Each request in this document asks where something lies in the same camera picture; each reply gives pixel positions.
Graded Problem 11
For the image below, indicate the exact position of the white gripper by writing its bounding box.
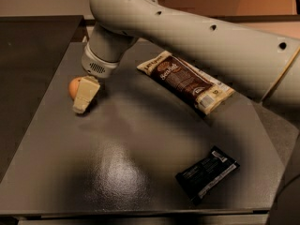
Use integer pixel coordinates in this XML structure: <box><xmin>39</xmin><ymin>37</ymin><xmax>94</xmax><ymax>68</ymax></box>
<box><xmin>73</xmin><ymin>44</ymin><xmax>119</xmax><ymax>114</ymax></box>

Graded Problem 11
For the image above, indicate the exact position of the orange fruit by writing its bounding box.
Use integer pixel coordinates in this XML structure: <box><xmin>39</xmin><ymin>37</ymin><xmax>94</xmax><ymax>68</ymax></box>
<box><xmin>68</xmin><ymin>77</ymin><xmax>82</xmax><ymax>99</ymax></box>

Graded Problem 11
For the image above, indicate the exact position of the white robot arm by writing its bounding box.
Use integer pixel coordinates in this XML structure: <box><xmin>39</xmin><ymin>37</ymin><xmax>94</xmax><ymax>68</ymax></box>
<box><xmin>82</xmin><ymin>0</ymin><xmax>300</xmax><ymax>116</ymax></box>

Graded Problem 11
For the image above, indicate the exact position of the brown and cream snack bag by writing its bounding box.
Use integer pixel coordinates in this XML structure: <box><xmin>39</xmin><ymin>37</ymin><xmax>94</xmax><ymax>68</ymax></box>
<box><xmin>137</xmin><ymin>52</ymin><xmax>234</xmax><ymax>115</ymax></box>

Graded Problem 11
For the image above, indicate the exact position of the small black snack packet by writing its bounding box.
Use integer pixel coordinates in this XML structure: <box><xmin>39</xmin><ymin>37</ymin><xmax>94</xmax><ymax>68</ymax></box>
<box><xmin>175</xmin><ymin>146</ymin><xmax>240</xmax><ymax>205</ymax></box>

